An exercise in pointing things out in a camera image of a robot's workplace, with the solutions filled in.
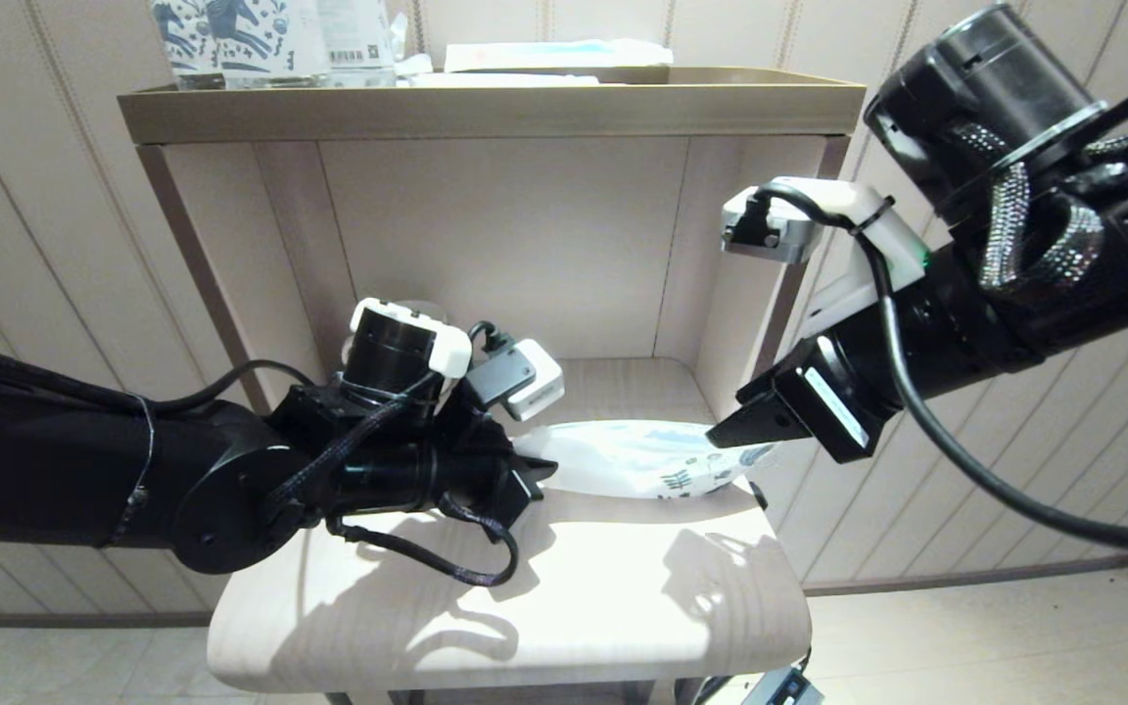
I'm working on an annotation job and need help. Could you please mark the white floral pouch bag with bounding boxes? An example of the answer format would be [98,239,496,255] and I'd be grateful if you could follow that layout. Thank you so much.
[513,419,777,501]

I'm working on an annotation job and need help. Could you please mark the white ribbed ceramic mug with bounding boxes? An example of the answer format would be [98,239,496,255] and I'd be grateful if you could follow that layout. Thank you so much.
[342,299,449,363]

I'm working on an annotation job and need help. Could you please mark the beige wooden shelf cabinet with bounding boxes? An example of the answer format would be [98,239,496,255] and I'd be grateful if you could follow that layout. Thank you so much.
[118,67,867,705]

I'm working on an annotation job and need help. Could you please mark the grey power inverter box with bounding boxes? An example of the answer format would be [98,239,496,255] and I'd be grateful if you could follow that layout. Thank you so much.
[742,668,824,705]

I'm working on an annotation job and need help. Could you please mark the white blue toothbrush packet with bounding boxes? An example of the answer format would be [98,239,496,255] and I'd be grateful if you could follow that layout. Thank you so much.
[445,39,675,74]

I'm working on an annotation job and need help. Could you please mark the crumpled clear plastic wrapper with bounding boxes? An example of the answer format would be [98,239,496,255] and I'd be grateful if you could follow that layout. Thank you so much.
[393,20,433,79]

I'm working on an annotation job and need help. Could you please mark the clear bottle with barcode label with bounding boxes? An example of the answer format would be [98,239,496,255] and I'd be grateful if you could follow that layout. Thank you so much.
[319,0,399,87]

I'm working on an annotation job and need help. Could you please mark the blue patterned package on top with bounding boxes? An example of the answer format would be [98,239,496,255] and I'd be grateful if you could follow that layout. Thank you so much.
[211,0,330,89]

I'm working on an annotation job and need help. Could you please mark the black right camera cable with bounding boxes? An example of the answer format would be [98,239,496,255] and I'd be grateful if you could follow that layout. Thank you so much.
[735,184,1128,552]

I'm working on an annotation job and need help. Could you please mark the black camera cable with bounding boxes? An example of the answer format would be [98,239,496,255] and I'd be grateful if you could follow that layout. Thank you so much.
[0,321,518,414]
[735,184,1128,552]

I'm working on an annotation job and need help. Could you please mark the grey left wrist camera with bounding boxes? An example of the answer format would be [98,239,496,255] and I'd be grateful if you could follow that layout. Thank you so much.
[466,338,566,423]

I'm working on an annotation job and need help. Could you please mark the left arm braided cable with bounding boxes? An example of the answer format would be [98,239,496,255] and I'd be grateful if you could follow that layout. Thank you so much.
[268,377,522,589]

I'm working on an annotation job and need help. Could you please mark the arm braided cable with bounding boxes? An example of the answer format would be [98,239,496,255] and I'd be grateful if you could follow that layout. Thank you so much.
[956,116,1128,295]
[268,377,522,589]

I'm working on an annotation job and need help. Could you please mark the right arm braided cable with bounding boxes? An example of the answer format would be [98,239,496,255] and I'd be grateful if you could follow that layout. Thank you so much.
[956,116,1128,295]

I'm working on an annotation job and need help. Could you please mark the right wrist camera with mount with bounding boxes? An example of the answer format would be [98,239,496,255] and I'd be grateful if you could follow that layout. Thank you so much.
[721,176,929,339]

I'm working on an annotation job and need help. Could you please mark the black left camera cable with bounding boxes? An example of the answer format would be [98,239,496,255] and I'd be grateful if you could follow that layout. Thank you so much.
[0,321,518,414]

